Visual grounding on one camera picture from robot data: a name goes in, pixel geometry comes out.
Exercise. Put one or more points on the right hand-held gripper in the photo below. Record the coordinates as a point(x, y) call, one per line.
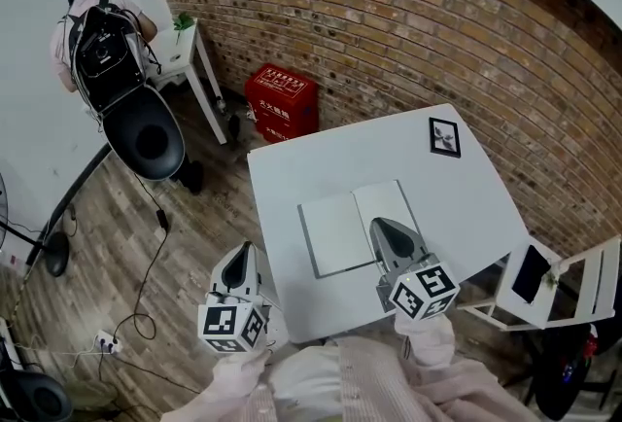
point(423, 291)

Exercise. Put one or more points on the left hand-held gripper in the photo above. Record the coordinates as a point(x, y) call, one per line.
point(228, 325)

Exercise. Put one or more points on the grey notebook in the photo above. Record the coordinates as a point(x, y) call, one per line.
point(335, 235)

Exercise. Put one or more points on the person's right forearm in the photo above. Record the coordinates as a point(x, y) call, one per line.
point(425, 342)

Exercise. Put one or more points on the person's left forearm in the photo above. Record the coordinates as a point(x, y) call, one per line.
point(238, 376)

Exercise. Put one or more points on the black power adapter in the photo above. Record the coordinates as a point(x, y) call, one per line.
point(162, 221)

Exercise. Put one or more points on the white chair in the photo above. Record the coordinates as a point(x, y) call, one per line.
point(515, 308)

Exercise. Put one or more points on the black phone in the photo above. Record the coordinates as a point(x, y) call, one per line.
point(530, 274)

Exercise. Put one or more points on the white power strip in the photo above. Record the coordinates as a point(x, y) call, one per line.
point(108, 342)

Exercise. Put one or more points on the person's torso in pink shirt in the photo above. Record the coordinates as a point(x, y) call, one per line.
point(350, 386)

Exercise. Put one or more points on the small green sprig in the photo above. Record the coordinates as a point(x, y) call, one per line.
point(550, 279)

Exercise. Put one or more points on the dark grey oval shell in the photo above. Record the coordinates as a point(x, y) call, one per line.
point(34, 398)
point(146, 143)

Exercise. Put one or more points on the red box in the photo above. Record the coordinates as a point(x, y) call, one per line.
point(282, 99)

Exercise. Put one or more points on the black standing fan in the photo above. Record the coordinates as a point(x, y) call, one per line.
point(56, 255)

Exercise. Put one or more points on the black bag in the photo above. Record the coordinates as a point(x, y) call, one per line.
point(568, 371)

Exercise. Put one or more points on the small white side table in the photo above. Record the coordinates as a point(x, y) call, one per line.
point(194, 55)

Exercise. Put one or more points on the green plant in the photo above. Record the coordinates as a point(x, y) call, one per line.
point(183, 24)

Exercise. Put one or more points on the black picture frame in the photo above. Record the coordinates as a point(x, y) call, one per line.
point(444, 137)

